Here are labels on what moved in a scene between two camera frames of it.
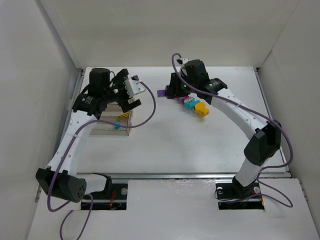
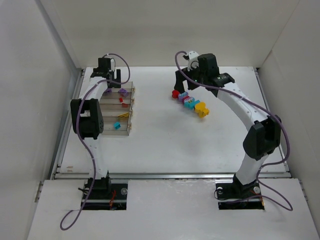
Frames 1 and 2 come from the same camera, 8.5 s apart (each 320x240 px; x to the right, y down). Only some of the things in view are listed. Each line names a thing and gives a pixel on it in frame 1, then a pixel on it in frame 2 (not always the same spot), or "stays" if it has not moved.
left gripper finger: [127, 107] → [118, 78]
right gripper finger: [183, 93] → [192, 85]
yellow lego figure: [202, 111] stays
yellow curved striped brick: [124, 115] stays
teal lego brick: [117, 126] stays
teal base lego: [195, 102] stays
